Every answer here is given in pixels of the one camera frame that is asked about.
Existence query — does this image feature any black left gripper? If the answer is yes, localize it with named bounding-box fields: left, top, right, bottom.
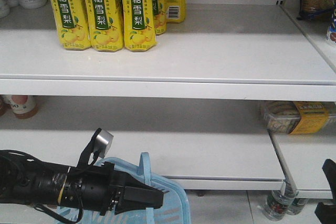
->
left=80, top=162, right=164, bottom=215

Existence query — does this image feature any light blue plastic basket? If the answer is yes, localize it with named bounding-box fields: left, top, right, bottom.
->
left=56, top=152, right=188, bottom=224

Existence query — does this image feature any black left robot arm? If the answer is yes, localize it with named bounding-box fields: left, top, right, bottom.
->
left=1, top=150, right=164, bottom=215

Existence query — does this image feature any white metal store shelving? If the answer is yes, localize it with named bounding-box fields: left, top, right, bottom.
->
left=1, top=0, right=335, bottom=198

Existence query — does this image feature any clear water bottle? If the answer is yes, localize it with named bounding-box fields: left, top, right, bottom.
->
left=263, top=180, right=296, bottom=221
left=287, top=198, right=309, bottom=216

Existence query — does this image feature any orange C100 juice bottle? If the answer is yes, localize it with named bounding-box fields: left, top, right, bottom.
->
left=2, top=94, right=38, bottom=119

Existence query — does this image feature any clear cookie box yellow label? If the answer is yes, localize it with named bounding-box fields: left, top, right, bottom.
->
left=260, top=101, right=335, bottom=134

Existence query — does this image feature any blue instant noodle cup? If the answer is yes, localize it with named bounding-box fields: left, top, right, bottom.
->
left=326, top=8, right=336, bottom=47

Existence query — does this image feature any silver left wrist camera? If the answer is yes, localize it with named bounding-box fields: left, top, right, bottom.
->
left=94, top=129, right=114, bottom=158

